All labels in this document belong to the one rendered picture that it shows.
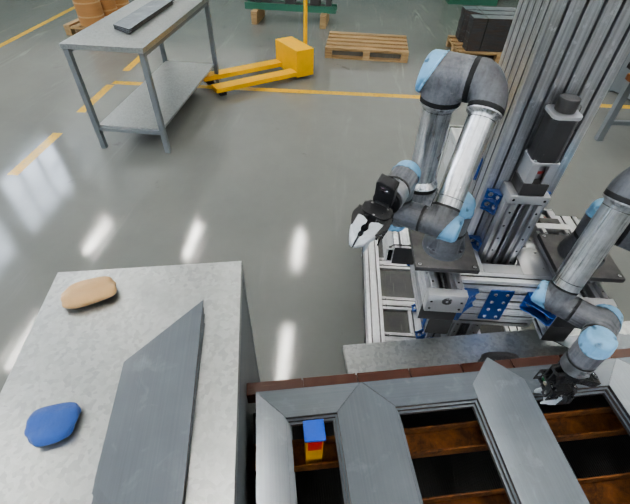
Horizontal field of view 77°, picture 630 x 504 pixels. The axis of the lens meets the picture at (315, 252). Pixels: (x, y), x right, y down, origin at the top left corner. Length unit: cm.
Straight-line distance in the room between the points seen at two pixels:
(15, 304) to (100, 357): 193
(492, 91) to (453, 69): 12
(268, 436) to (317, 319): 134
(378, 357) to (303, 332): 94
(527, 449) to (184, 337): 103
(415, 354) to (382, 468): 53
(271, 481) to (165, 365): 42
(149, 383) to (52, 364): 29
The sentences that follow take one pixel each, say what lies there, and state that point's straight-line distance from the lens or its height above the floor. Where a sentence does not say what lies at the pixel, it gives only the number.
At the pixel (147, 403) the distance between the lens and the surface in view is 112.
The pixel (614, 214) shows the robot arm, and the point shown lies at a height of 143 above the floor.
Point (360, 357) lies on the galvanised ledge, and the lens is 159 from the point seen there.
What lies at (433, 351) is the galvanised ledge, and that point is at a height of 68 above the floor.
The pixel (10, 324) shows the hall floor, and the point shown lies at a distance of 306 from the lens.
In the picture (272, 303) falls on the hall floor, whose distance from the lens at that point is 259.
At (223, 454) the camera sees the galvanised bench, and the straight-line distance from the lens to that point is 105.
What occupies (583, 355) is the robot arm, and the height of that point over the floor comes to 115.
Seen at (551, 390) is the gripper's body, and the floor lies 99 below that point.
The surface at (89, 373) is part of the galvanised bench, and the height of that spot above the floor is 105.
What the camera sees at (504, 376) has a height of 85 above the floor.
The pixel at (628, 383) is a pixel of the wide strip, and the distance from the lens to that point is 170.
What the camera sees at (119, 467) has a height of 107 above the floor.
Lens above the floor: 203
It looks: 44 degrees down
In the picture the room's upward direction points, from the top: 2 degrees clockwise
